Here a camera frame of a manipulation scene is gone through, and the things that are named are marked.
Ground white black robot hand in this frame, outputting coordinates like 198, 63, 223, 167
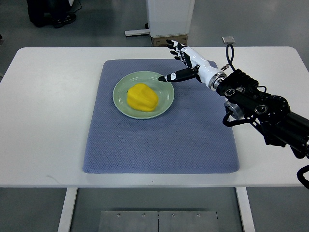
158, 40, 226, 91

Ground yellow bell pepper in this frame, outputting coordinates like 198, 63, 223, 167
126, 83, 159, 112

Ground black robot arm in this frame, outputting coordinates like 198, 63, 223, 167
215, 43, 309, 159

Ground small grey floor plate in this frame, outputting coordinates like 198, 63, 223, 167
222, 36, 236, 44

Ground light green plate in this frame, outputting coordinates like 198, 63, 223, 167
112, 71, 174, 119

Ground brown cardboard box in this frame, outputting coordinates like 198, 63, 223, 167
151, 34, 188, 47

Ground blue quilted mat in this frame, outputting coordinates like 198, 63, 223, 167
83, 59, 239, 174

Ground person legs dark trousers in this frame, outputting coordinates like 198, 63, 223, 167
27, 0, 76, 29

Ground right white table leg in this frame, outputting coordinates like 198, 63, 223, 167
236, 187, 255, 232

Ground white table leg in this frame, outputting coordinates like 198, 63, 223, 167
236, 187, 255, 232
57, 188, 78, 232

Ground left white table leg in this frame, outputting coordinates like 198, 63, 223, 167
57, 188, 78, 232

